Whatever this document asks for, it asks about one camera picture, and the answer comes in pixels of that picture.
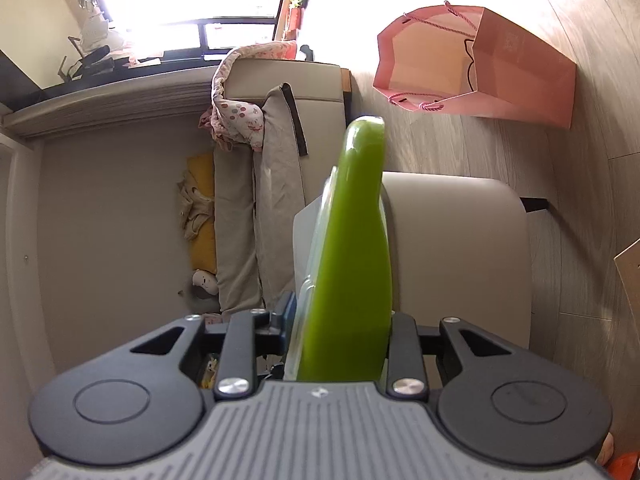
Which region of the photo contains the white grey plush toy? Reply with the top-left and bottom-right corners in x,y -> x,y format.
191,269 -> 219,300

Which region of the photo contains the yellow pillow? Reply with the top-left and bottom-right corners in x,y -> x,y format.
186,152 -> 217,274

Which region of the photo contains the beige sofa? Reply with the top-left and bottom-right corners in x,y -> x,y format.
211,56 -> 354,316

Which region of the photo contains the pink floral blanket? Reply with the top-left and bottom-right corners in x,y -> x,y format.
198,41 -> 297,152

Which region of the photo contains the beige crumpled cloth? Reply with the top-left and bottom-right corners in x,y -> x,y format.
177,170 -> 214,240

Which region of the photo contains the beige sofa cover sheet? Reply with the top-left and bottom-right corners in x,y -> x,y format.
214,84 -> 307,320

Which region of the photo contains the pink paper shopping bag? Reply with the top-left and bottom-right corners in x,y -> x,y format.
373,2 -> 577,129

